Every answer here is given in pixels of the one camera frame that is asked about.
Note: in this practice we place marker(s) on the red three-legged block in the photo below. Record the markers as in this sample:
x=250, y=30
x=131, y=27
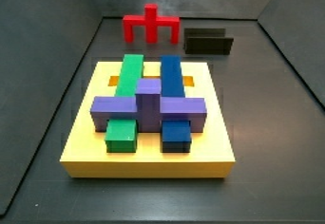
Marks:
x=151, y=21

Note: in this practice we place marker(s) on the yellow base board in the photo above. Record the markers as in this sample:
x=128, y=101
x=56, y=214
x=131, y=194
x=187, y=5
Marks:
x=210, y=158

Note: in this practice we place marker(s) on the purple cross block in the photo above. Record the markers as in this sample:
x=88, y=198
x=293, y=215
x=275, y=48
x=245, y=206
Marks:
x=148, y=108

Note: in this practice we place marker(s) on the blue long block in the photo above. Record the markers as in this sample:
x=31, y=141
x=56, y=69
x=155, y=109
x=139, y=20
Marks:
x=175, y=126

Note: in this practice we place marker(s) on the green long block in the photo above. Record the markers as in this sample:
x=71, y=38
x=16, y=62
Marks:
x=122, y=131

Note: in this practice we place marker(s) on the black block holder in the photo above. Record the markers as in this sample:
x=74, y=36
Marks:
x=207, y=41

